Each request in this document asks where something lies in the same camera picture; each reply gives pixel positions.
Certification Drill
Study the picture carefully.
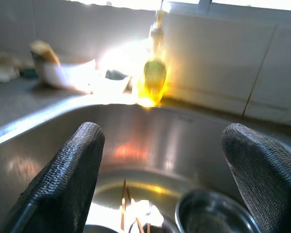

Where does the small dark grey pad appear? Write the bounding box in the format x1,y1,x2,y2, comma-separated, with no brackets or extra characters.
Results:
105,69,129,81

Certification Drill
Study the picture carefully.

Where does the white crumpled cloth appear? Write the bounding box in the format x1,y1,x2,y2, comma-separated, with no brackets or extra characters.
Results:
0,51,21,83

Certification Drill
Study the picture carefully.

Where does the yellow dish soap pump bottle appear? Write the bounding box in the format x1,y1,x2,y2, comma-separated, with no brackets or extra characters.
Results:
135,9,169,107

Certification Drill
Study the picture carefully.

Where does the wooden chopstick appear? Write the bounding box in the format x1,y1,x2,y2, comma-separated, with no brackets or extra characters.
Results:
120,179,127,231
126,187,145,233

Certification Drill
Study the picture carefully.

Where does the green scrub pad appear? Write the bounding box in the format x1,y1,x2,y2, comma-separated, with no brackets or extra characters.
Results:
19,68,37,80

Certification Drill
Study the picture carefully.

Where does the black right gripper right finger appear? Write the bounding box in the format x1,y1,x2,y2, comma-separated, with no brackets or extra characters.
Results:
222,123,291,233

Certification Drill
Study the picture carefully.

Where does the stainless steel sink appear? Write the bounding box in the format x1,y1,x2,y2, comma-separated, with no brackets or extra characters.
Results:
0,96,291,233

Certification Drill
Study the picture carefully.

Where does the small deep steel bowl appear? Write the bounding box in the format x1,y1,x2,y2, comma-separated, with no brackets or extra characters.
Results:
174,188,262,233

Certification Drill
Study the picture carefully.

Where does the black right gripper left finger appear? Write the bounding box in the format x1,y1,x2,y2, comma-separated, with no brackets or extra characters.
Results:
0,121,106,233

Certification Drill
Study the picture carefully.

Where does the yellow sponge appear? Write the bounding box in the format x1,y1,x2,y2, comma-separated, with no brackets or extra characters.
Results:
30,40,61,67

